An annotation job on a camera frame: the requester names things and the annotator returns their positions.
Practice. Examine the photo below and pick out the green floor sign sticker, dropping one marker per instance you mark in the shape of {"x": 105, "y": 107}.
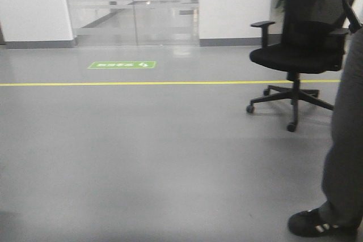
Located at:
{"x": 123, "y": 65}

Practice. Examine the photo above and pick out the glass double door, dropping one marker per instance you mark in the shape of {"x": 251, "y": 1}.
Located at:
{"x": 134, "y": 22}

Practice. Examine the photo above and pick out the black office chair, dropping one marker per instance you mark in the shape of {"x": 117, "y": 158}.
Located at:
{"x": 312, "y": 42}

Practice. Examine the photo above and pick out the grey trousered person leg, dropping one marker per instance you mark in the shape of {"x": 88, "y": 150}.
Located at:
{"x": 342, "y": 174}

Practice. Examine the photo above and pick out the black white-striped sneaker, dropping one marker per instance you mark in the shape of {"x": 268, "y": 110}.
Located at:
{"x": 308, "y": 223}

